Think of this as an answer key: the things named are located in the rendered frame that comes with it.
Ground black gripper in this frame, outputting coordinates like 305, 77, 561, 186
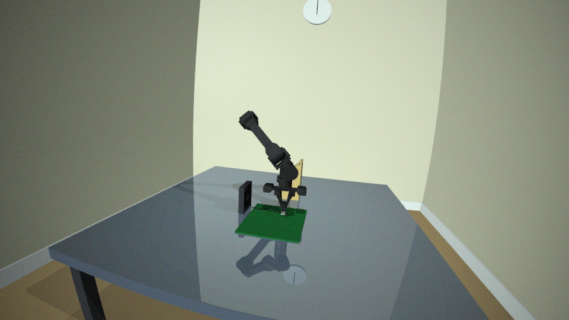
263, 174, 306, 207

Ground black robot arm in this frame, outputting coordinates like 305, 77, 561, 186
239, 110, 299, 181

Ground green circuit board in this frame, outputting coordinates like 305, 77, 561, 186
235, 203, 306, 243

